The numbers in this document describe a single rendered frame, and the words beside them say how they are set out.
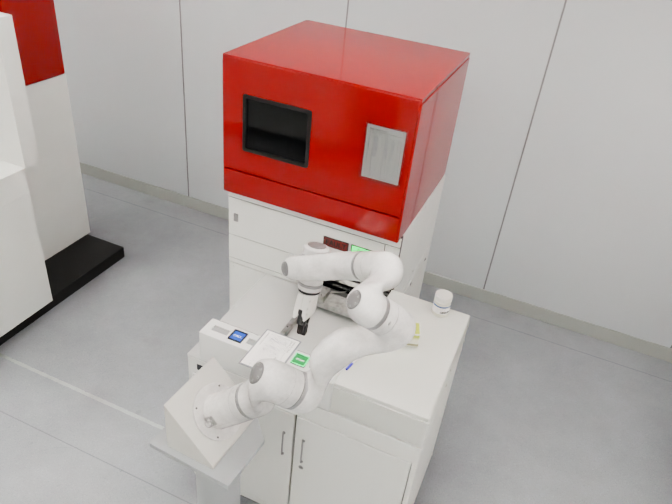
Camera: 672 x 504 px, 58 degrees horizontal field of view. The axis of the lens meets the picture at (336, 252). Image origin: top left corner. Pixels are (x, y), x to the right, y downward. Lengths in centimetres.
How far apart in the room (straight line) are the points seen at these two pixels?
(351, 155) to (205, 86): 234
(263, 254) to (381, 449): 106
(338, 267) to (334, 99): 72
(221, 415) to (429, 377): 75
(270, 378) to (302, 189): 99
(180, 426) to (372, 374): 68
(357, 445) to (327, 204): 94
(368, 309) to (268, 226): 125
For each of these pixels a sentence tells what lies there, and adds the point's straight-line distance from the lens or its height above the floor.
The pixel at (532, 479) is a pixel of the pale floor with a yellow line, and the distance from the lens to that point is 336.
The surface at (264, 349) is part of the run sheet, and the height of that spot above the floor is 96.
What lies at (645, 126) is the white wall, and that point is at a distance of 372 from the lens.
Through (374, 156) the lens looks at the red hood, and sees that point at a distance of 229.
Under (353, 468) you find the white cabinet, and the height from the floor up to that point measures 57.
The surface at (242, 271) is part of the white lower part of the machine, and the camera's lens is 294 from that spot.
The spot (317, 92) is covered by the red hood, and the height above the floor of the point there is 175.
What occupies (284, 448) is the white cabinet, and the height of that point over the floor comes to 52.
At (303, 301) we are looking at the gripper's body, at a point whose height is 125.
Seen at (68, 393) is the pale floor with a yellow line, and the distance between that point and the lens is 356.
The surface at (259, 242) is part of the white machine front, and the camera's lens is 279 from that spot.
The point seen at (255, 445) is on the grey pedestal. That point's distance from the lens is 215.
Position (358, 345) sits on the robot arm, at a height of 139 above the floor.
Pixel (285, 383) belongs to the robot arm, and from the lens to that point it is 176.
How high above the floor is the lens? 250
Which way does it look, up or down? 33 degrees down
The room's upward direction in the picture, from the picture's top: 6 degrees clockwise
